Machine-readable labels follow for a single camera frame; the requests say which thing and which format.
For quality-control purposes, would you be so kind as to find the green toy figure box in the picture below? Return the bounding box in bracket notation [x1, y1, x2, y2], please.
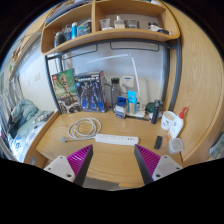
[50, 68, 83, 115]

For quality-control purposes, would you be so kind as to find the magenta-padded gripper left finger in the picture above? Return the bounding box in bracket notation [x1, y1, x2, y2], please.
[43, 144, 95, 188]

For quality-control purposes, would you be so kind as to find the wooden shelf unit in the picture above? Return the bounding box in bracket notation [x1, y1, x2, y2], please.
[39, 0, 182, 56]

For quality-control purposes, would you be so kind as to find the bed with teal blanket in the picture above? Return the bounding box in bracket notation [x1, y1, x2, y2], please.
[0, 98, 56, 164]

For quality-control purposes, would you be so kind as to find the white mug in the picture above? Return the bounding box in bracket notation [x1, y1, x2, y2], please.
[160, 110, 177, 131]

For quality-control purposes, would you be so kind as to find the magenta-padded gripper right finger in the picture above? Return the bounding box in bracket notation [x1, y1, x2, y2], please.
[133, 144, 183, 186]

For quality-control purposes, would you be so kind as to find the white power strip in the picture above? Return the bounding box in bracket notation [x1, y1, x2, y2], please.
[94, 133, 140, 146]

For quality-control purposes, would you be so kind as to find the grey metal desk frame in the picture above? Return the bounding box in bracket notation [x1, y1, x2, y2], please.
[44, 37, 183, 116]

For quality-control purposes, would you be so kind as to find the tall light blue box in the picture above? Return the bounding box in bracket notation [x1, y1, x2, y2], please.
[127, 90, 138, 115]

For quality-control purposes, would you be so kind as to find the dark green round container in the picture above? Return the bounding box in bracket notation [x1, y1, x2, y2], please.
[145, 101, 156, 114]

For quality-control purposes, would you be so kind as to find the white bottle with red pump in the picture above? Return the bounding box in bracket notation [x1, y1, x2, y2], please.
[167, 106, 189, 140]

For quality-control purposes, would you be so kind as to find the black charger block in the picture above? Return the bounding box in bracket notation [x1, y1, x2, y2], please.
[153, 135, 164, 150]

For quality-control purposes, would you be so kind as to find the blue robot model box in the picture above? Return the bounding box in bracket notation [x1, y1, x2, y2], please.
[73, 70, 108, 114]

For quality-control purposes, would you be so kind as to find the clear bottle with black cap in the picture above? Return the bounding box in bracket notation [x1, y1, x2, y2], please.
[110, 77, 121, 109]

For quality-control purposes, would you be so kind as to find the white coiled cable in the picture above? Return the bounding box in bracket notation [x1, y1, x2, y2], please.
[59, 116, 103, 144]

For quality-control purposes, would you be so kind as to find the white box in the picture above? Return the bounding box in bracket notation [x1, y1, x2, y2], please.
[120, 74, 136, 93]

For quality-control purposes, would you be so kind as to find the black electric shaver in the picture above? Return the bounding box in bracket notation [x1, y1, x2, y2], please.
[150, 99, 164, 125]

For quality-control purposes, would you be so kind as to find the white desk lamp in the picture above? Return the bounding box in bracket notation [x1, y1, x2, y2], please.
[85, 53, 148, 119]

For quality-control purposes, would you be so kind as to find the small dark blue box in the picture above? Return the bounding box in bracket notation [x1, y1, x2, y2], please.
[114, 95, 129, 120]

